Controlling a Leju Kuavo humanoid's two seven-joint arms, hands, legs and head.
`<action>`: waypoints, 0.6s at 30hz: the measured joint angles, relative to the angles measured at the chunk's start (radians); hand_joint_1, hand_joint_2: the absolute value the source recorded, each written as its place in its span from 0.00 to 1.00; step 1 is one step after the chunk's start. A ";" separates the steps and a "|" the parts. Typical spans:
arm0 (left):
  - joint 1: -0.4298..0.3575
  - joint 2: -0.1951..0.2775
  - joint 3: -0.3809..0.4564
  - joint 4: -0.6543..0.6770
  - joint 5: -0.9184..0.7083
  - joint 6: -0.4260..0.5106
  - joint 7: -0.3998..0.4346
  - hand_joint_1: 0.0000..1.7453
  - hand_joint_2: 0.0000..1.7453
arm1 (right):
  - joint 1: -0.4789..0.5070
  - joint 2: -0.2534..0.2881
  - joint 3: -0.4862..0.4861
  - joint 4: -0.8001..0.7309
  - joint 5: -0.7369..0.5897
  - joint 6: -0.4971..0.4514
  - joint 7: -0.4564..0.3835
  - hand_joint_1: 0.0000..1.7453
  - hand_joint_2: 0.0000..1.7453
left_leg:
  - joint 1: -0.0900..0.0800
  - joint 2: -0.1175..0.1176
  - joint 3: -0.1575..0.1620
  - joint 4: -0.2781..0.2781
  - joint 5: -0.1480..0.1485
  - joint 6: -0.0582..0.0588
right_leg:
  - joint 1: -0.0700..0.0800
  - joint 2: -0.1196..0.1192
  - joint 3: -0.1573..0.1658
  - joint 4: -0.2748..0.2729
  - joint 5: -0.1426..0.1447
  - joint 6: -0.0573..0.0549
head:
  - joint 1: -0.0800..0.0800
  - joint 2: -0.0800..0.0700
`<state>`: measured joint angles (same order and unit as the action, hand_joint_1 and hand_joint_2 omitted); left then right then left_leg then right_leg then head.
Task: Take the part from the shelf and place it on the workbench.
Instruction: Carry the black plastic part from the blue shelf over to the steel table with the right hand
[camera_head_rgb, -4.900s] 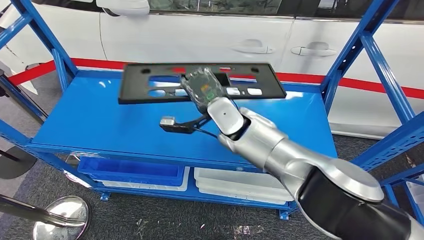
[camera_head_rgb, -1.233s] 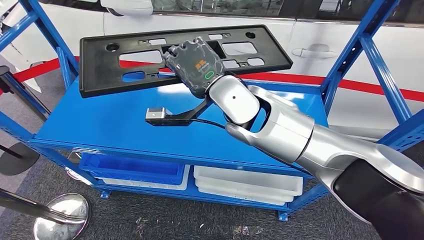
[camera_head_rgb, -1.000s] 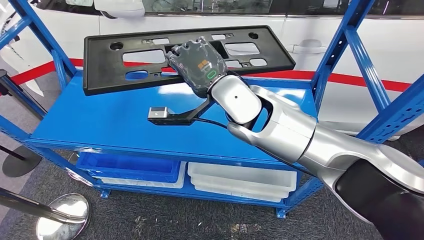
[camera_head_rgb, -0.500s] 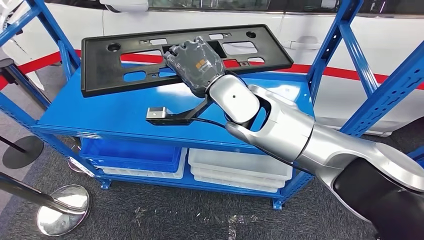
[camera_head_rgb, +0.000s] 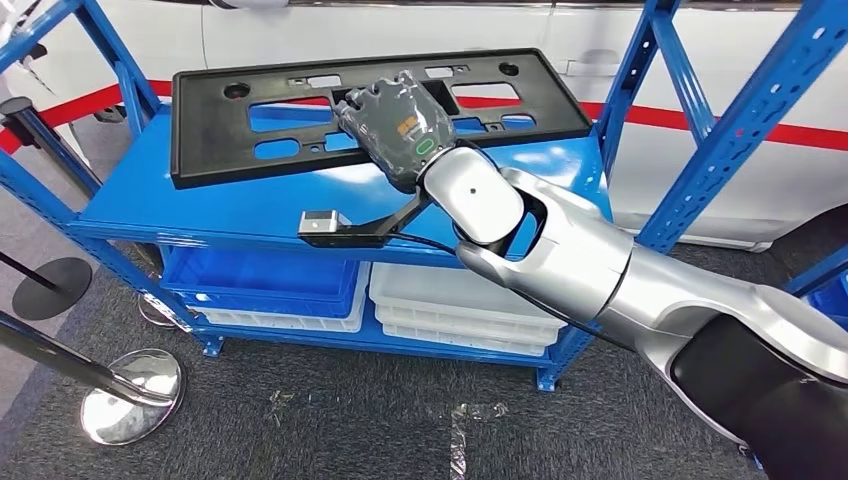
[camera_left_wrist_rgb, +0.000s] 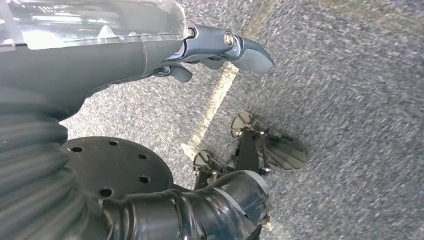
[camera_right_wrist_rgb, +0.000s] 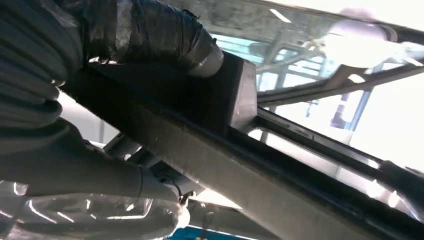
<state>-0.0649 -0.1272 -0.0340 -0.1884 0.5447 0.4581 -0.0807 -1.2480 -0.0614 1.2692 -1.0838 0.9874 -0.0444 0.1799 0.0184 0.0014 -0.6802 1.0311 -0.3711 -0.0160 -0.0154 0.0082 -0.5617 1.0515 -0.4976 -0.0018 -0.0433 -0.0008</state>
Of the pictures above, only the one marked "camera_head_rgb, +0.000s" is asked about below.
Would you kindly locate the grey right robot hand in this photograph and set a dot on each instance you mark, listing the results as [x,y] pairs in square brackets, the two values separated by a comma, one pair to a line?
[397,132]

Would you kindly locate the black plastic plate part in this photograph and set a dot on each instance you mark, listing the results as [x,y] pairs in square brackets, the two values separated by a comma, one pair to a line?
[205,152]

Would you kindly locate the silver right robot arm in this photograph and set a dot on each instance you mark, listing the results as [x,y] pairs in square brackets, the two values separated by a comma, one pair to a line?
[583,265]

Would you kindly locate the large blue metal shelf rack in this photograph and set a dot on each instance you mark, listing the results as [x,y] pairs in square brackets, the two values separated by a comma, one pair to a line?
[265,205]

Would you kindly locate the small blue metal shelf rack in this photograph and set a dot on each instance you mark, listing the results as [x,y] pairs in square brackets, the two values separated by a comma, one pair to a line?
[821,272]

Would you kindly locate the large blue plastic bin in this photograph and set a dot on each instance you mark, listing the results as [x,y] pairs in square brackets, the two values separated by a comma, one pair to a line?
[265,278]

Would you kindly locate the small blue plastic bin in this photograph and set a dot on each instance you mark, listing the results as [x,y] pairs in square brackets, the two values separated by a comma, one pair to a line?
[835,305]

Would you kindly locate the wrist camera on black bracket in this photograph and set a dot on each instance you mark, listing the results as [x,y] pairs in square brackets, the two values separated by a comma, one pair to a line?
[321,222]

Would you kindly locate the chrome stanchion post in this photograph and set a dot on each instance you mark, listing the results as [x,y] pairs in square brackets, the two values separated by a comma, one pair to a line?
[16,116]
[132,397]

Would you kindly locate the black stanchion post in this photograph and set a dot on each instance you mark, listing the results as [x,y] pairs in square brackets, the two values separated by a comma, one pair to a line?
[56,291]

